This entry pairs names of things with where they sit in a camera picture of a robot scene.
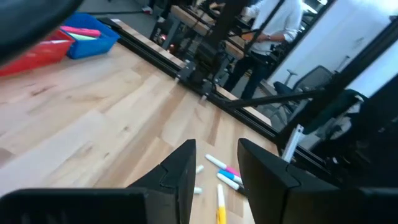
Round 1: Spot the wooden background table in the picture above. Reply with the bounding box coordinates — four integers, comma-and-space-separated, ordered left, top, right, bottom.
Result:
149, 4, 249, 62

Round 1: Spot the blue fine-tip marker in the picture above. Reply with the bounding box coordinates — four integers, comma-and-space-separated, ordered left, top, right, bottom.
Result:
216, 169, 244, 185

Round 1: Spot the pink highlighter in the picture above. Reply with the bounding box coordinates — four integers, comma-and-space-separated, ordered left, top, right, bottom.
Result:
60, 25, 102, 39

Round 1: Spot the person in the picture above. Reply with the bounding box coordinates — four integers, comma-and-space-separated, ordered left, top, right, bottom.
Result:
223, 0, 304, 101

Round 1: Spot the yellow fine-tip marker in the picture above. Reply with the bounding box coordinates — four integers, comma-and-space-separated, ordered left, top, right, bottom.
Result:
216, 183, 228, 224

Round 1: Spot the blue plastic basket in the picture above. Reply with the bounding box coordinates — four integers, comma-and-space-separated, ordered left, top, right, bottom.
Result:
60, 12, 121, 60

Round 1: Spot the black fine-tip marker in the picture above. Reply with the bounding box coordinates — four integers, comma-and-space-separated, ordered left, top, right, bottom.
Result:
215, 172, 247, 196

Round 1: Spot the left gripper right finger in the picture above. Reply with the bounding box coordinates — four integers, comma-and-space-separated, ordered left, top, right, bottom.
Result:
238, 138, 398, 224

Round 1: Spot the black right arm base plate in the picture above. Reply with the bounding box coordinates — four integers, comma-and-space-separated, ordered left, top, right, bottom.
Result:
175, 58, 218, 98

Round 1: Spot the grey office chair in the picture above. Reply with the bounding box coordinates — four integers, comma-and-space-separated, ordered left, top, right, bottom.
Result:
273, 64, 334, 105

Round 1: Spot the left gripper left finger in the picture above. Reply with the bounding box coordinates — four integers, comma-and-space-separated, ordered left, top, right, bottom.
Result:
0, 138, 197, 224

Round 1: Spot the red plastic basket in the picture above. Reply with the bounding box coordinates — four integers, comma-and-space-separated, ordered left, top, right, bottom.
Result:
0, 29, 76, 78

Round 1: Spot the white aluminium post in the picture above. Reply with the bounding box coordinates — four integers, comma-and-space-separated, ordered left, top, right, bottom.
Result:
281, 124, 305, 163

